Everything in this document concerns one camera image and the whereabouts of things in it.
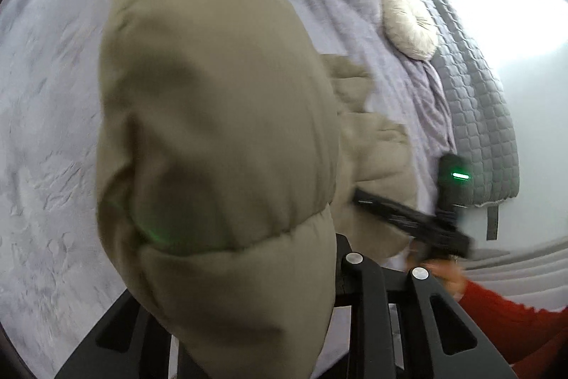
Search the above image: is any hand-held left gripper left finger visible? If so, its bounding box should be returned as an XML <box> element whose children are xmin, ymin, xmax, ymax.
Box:
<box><xmin>53</xmin><ymin>294</ymin><xmax>179</xmax><ymax>379</ymax></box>

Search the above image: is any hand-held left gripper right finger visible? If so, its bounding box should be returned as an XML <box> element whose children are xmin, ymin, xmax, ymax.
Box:
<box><xmin>334</xmin><ymin>233</ymin><xmax>519</xmax><ymax>379</ymax></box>

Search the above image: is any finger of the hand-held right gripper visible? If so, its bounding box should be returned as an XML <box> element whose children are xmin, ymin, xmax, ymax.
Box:
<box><xmin>354</xmin><ymin>189</ymin><xmax>444</xmax><ymax>238</ymax></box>

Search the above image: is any khaki puffer jacket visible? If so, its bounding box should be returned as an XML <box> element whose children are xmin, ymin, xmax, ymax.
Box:
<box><xmin>95</xmin><ymin>0</ymin><xmax>418</xmax><ymax>379</ymax></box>

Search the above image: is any person's red-sleeved right forearm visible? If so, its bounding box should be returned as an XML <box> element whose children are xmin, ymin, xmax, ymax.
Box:
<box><xmin>455</xmin><ymin>279</ymin><xmax>568</xmax><ymax>367</ymax></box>

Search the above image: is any person's right hand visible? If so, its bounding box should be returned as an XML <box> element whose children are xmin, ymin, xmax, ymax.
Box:
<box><xmin>410</xmin><ymin>248</ymin><xmax>468</xmax><ymax>301</ymax></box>

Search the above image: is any grey quilted mattress cover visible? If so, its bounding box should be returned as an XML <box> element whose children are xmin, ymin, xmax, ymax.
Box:
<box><xmin>398</xmin><ymin>0</ymin><xmax>521</xmax><ymax>209</ymax></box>

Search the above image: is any round cream pillow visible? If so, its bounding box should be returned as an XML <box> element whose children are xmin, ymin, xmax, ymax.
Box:
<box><xmin>382</xmin><ymin>0</ymin><xmax>438</xmax><ymax>61</ymax></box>

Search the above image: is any lavender fleece blanket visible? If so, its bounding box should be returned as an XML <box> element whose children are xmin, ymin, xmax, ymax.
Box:
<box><xmin>0</xmin><ymin>0</ymin><xmax>458</xmax><ymax>379</ymax></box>

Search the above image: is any grey strap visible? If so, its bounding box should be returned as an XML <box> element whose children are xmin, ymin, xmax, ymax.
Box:
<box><xmin>485</xmin><ymin>204</ymin><xmax>500</xmax><ymax>242</ymax></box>

